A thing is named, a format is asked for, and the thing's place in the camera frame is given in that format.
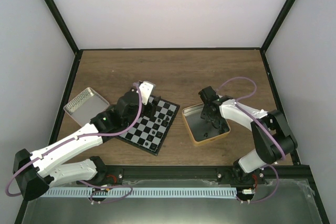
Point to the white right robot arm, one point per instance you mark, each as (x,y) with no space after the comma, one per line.
(273,138)

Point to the light blue slotted strip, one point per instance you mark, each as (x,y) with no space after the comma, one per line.
(143,192)

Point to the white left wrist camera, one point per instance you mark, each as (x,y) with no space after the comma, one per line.
(146,88)

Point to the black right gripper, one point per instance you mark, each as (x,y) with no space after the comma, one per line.
(204,115)

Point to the silver metal tray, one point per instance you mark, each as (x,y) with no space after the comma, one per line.
(86,105)

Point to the black enclosure frame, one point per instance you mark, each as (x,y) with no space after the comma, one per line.
(78,54)

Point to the black white chessboard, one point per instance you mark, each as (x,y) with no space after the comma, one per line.
(142,130)

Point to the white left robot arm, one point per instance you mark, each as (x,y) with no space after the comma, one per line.
(35,172)

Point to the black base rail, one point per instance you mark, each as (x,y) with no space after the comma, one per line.
(225,175)

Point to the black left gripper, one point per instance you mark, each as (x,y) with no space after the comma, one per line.
(151,111)

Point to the tan metal tray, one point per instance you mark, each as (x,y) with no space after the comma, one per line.
(202,131)

